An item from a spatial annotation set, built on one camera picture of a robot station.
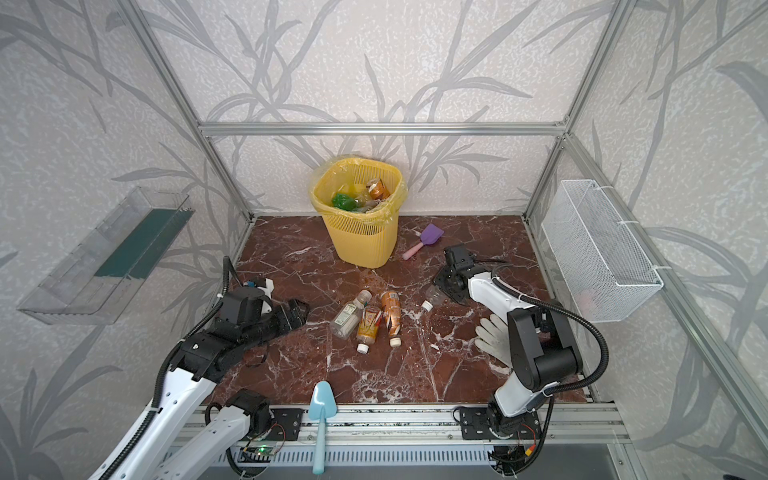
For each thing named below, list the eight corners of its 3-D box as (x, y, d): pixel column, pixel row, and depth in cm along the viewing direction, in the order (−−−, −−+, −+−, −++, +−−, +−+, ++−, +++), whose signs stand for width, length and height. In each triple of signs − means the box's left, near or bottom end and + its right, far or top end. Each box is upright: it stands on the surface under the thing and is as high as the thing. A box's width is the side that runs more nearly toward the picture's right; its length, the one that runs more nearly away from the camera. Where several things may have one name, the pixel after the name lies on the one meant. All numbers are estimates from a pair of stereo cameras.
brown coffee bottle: (381, 347, 89) (380, 340, 84) (383, 299, 99) (382, 290, 94) (401, 347, 89) (401, 340, 84) (401, 299, 99) (401, 290, 94)
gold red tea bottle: (356, 353, 87) (353, 346, 83) (365, 313, 96) (363, 304, 91) (373, 355, 87) (372, 348, 83) (381, 315, 95) (380, 306, 91)
